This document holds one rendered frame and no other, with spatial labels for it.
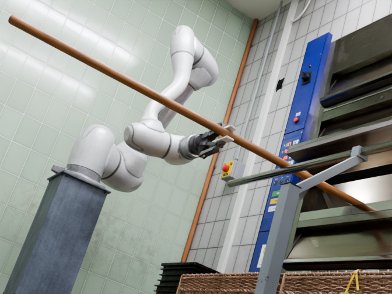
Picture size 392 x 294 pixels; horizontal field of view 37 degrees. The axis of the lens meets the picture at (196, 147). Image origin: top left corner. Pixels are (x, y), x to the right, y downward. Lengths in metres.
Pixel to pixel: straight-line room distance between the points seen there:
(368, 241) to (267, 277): 0.75
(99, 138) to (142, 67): 0.95
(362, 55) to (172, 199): 1.28
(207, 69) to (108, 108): 0.73
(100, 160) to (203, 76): 0.61
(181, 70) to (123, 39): 0.92
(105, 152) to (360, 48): 1.25
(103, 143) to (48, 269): 0.56
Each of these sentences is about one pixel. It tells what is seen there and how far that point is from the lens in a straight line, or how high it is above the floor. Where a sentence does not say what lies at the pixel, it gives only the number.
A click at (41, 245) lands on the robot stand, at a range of 2.35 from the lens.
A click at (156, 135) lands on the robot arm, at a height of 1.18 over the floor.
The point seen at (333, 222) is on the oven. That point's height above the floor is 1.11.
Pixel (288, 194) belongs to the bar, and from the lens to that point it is 1.62.
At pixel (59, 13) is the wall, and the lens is 3.28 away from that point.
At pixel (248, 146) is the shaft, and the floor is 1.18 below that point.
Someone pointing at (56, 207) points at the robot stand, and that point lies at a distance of 2.38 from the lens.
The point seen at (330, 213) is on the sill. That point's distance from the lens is 2.44.
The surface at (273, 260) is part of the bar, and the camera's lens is 1.57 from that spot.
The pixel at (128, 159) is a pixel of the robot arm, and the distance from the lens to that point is 2.61.
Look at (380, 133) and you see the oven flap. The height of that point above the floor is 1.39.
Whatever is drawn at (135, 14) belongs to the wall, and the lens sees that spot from 3.46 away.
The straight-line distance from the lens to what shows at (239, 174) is 3.10.
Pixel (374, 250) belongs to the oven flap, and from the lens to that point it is 2.19.
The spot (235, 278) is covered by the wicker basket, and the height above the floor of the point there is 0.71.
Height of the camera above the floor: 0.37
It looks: 22 degrees up
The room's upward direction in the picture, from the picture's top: 18 degrees clockwise
